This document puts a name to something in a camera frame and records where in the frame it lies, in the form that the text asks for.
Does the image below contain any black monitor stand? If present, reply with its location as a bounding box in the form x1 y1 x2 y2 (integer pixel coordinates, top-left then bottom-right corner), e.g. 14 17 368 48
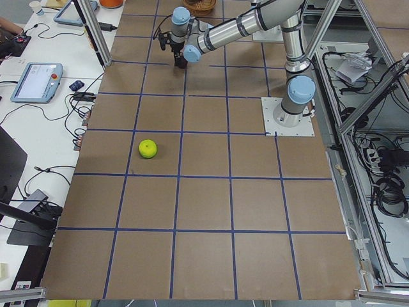
1 129 62 246

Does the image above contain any green apple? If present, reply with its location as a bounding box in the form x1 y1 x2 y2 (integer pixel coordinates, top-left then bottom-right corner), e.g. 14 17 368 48
138 139 158 159

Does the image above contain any paper cup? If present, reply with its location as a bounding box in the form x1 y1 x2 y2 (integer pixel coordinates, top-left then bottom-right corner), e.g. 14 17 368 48
29 1 44 16

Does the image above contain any blue teach pendant far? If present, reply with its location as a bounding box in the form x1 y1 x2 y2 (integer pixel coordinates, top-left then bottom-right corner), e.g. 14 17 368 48
53 1 83 26

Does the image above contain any blue teach pendant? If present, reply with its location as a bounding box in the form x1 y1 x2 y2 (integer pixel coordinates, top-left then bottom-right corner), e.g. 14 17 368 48
10 63 64 104
53 1 83 26

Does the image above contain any black cable bundle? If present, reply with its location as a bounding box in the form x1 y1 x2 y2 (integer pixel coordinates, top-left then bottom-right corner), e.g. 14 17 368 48
370 175 408 218

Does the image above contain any orange object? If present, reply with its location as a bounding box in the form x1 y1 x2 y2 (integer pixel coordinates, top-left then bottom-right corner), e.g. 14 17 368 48
99 0 124 9

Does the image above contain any dark blue small pouch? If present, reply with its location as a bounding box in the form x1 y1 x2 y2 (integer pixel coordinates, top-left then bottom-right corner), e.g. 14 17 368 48
69 80 84 91

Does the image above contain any dark red apple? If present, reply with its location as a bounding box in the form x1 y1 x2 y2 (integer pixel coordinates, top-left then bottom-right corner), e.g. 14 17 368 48
178 56 188 69

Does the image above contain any grey usb hub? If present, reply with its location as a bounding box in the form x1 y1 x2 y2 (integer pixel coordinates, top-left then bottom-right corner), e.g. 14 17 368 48
18 189 48 213

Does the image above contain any black power adapter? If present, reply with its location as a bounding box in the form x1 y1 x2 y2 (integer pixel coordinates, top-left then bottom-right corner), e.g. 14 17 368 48
98 22 117 32

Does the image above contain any blue teach pendant near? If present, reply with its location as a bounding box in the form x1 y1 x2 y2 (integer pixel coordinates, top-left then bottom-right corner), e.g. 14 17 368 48
10 63 64 104

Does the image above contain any wicker basket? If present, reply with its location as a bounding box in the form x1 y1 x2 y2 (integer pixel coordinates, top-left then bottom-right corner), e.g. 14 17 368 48
181 0 217 16

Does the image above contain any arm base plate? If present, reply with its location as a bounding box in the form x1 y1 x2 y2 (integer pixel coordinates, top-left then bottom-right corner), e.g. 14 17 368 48
261 97 315 137
252 26 283 43

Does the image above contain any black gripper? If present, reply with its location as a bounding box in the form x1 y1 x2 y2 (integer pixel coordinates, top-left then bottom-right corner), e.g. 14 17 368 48
171 41 185 67

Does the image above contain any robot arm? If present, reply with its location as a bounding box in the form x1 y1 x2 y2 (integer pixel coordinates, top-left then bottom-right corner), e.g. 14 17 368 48
158 0 316 128

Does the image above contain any aluminium frame post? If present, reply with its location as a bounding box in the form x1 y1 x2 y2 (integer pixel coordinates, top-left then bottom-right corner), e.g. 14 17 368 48
73 0 112 67

